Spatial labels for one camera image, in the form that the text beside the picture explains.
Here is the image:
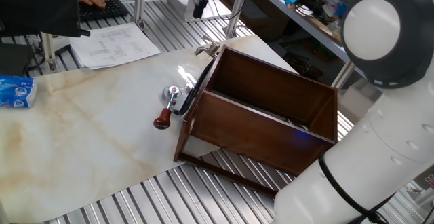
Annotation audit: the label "grey crank with red knob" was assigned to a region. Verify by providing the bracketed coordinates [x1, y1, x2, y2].
[153, 85, 195, 131]

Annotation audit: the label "black keyboard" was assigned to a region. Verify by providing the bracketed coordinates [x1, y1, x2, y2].
[78, 0, 130, 22]

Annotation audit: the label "printed paper sheets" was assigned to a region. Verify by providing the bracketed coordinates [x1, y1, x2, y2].
[68, 22, 162, 71]

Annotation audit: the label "grey metal shelf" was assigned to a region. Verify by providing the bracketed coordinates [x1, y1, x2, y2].
[250, 0, 367, 79]

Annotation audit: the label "brown wooden cabinet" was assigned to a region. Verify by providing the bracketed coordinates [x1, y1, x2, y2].
[173, 43, 339, 198]

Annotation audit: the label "black monitor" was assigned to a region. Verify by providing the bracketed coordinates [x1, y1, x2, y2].
[0, 0, 92, 39]

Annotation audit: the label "marble pattern mat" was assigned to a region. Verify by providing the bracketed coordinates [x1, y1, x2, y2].
[0, 35, 296, 223]

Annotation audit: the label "black box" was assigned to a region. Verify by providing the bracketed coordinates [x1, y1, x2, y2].
[0, 43, 35, 77]

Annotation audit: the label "blue tissue pack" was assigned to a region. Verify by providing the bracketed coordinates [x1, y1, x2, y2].
[0, 75, 38, 109]

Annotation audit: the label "aluminium frame post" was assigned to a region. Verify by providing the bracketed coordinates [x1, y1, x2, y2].
[223, 0, 251, 39]
[132, 0, 148, 31]
[39, 31, 59, 73]

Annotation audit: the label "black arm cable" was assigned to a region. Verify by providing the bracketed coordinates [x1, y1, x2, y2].
[317, 155, 389, 224]

